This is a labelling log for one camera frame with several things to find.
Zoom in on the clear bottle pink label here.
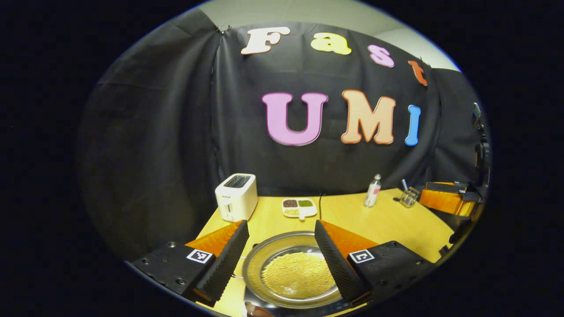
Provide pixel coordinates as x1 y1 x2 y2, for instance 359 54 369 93
364 174 382 208

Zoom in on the white divided dish with beans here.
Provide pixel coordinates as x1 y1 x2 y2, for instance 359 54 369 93
282 198 318 221

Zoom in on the stainless steel pot black handle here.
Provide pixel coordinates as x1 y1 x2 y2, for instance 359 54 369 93
242 230 353 310

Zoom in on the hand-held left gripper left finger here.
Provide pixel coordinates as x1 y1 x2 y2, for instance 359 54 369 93
126 220 250 308

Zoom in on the wire mesh holder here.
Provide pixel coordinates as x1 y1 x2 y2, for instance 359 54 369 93
400 187 420 208

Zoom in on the white toaster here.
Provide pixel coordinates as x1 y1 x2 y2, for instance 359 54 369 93
215 173 258 222

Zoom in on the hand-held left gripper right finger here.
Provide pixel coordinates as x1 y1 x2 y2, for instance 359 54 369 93
315 220 437 304

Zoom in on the pile of yellow soybeans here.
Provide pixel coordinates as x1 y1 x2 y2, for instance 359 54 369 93
261 251 338 300

